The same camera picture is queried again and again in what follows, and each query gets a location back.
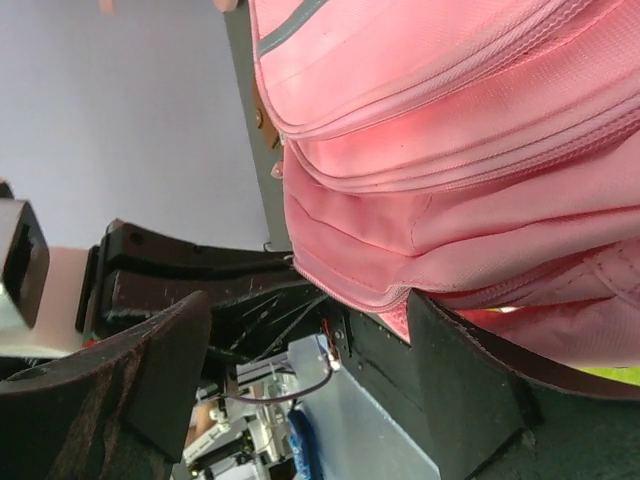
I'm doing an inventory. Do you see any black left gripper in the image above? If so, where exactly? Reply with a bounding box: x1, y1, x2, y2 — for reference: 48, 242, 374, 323
75, 221, 330, 360

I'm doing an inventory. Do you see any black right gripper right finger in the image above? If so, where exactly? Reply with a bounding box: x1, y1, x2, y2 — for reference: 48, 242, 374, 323
408, 293, 639, 479

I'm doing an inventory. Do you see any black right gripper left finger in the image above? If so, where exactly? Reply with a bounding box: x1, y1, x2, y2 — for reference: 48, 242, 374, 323
1, 292, 211, 479

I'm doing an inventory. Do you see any pink student backpack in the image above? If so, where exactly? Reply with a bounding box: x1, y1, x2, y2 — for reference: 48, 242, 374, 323
248, 1, 639, 367

